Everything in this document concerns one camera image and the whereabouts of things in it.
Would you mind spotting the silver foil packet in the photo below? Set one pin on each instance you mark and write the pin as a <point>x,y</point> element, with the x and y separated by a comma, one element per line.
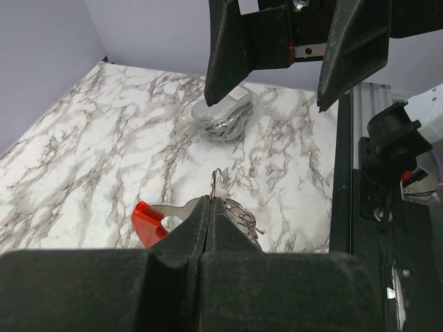
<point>226,120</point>

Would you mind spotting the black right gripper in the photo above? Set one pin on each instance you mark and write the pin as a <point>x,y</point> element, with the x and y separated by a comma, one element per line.
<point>350,38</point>

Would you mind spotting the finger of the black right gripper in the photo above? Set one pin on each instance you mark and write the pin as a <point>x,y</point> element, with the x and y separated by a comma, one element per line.
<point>241,44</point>

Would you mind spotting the red handled metal key holder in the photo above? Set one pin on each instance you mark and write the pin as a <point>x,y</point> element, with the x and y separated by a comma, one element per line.
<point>155,221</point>

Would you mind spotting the black metal base rail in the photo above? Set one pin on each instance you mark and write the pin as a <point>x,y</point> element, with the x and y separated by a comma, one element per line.
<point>388,172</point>

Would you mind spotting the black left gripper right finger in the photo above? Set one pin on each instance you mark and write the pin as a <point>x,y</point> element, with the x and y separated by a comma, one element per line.
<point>244,289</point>

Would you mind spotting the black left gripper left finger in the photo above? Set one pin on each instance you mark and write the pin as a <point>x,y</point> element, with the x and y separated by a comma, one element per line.
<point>106,290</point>

